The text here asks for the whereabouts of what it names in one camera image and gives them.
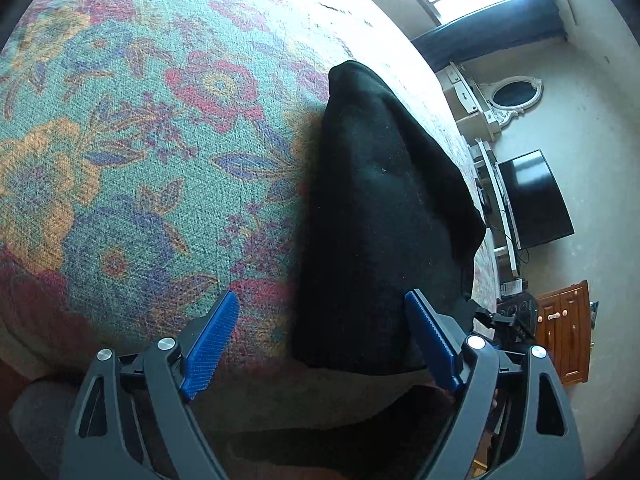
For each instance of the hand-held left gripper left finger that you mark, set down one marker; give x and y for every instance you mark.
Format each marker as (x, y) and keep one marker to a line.
(210, 345)

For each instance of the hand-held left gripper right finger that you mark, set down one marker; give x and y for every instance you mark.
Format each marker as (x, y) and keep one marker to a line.
(430, 340)

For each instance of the brown wooden cabinet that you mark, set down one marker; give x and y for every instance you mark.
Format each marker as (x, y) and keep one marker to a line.
(565, 335)

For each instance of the black flat television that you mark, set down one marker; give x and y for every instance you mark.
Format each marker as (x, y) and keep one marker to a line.
(535, 200)

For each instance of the white television stand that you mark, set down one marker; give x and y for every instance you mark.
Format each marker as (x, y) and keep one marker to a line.
(502, 220)

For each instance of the floral bedspread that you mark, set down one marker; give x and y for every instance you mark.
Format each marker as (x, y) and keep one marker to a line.
(125, 160)

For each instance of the black pants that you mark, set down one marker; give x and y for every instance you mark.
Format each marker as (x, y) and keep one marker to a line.
(380, 200)

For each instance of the white framed oval mirror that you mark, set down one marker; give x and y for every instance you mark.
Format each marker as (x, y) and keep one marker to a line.
(512, 95)

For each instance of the small white box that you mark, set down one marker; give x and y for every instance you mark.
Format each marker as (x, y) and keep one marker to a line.
(511, 287)

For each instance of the white dresser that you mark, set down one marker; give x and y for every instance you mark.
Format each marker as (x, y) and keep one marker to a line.
(465, 95)

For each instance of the dark blue curtain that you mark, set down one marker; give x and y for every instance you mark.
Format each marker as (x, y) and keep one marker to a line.
(475, 40)

